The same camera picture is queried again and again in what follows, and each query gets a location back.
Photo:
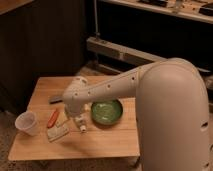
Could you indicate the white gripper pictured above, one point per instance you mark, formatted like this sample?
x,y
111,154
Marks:
x,y
71,113

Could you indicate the white bottle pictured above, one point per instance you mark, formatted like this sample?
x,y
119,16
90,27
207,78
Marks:
x,y
80,123

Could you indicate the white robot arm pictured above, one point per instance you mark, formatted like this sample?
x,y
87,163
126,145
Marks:
x,y
172,112

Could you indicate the green bowl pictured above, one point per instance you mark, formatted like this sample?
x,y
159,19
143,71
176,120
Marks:
x,y
107,112

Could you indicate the orange carrot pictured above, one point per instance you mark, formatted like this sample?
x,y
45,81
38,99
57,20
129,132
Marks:
x,y
53,118

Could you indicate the dark grey rectangular block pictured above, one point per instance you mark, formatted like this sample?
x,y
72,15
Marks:
x,y
55,99

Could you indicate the beige sponge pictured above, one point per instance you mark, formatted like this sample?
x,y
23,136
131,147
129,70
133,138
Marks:
x,y
57,132

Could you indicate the wooden table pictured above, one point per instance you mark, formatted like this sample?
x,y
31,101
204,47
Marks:
x,y
119,140

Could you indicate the clear plastic cup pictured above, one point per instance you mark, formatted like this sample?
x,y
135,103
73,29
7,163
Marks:
x,y
27,123

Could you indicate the grey metal beam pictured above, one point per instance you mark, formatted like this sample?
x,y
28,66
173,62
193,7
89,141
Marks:
x,y
120,52

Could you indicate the background shelf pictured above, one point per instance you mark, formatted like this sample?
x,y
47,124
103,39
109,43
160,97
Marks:
x,y
187,9

